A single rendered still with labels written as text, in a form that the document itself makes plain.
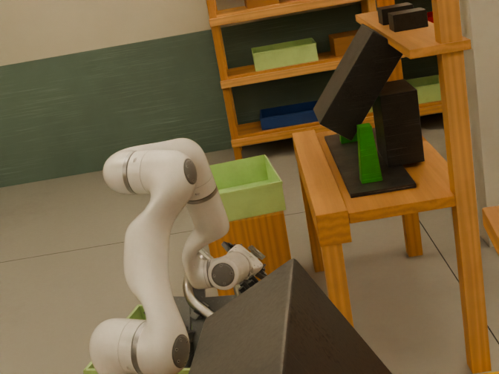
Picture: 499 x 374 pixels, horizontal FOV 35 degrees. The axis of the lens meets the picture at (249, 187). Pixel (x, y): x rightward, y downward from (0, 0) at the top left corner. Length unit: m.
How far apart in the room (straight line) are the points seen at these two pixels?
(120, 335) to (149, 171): 0.36
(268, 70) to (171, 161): 5.88
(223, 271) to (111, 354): 0.43
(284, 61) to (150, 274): 5.98
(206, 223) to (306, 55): 5.72
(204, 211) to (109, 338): 0.41
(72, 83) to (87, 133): 0.54
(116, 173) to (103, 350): 0.39
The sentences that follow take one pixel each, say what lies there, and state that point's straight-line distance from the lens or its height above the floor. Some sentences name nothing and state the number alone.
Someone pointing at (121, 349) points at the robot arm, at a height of 1.30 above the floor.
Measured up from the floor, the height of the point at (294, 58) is 0.90.
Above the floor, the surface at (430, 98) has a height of 0.30.
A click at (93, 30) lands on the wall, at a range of 8.24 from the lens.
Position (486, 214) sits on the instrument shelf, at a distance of 1.51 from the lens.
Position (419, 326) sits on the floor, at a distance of 4.33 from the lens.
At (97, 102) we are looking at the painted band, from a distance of 8.35.
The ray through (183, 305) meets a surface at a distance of 2.57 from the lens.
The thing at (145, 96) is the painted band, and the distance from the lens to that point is 8.27.
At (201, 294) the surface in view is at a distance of 2.53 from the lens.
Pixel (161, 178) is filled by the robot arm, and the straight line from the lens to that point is 1.73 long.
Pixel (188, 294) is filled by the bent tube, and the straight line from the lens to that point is 2.49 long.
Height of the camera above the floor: 2.09
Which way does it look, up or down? 17 degrees down
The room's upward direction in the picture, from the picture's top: 10 degrees counter-clockwise
